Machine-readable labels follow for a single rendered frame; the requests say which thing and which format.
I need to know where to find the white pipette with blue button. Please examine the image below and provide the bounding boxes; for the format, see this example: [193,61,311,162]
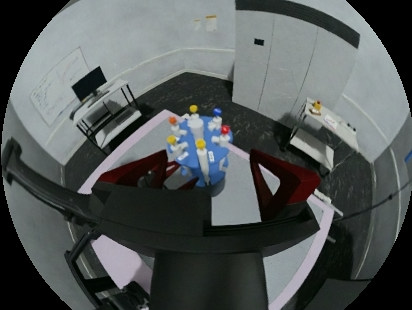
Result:
[209,110,222,132]

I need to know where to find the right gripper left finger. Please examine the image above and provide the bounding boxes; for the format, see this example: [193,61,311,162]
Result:
[97,150,169,188]

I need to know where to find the blue carousel stand with black round base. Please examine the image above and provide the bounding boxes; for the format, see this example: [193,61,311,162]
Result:
[175,118,230,198]

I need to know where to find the grey rectangular mat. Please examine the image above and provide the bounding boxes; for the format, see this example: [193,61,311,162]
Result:
[108,116,324,305]

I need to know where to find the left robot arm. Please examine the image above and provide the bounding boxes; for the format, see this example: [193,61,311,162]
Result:
[1,136,104,233]

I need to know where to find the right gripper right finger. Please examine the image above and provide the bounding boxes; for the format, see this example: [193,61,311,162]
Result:
[249,148,320,221]

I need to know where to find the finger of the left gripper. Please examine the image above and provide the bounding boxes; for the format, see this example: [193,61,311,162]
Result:
[178,178,199,190]
[153,162,181,182]

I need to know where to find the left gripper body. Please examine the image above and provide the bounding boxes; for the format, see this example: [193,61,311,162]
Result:
[144,170,169,190]

